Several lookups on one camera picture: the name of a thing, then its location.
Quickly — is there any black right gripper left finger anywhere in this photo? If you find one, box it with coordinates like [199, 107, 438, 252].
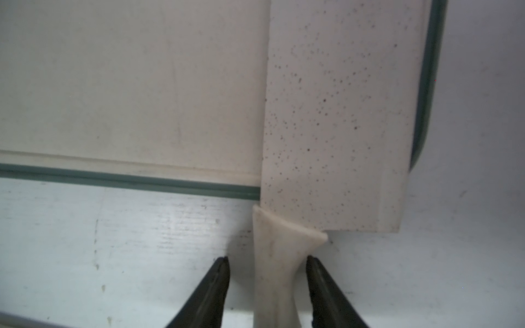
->
[166, 257, 231, 328]

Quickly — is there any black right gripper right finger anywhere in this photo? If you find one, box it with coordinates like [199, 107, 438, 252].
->
[306, 256, 369, 328]

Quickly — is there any beige green-rimmed cutting board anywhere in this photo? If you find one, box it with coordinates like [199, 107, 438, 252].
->
[1, 1, 448, 200]

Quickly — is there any white ceramic knife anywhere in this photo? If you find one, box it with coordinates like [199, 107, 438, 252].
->
[253, 1, 431, 327]

